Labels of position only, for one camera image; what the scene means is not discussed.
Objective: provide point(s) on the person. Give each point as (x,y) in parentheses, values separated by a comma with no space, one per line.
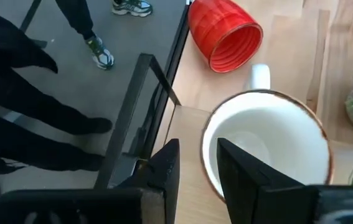
(23,102)
(73,15)

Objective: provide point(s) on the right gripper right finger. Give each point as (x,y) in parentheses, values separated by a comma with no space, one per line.
(272,205)

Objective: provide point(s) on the yellow mug white inside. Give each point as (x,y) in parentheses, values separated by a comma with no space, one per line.
(272,124)

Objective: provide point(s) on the black aluminium table frame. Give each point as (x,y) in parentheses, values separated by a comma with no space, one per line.
(183,31)

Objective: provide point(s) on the red ribbed mug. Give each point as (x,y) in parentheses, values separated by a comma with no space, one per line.
(213,28)

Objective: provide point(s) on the person's shoe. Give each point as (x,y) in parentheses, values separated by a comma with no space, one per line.
(101,54)
(132,7)

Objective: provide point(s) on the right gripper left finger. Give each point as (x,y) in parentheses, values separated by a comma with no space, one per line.
(101,205)

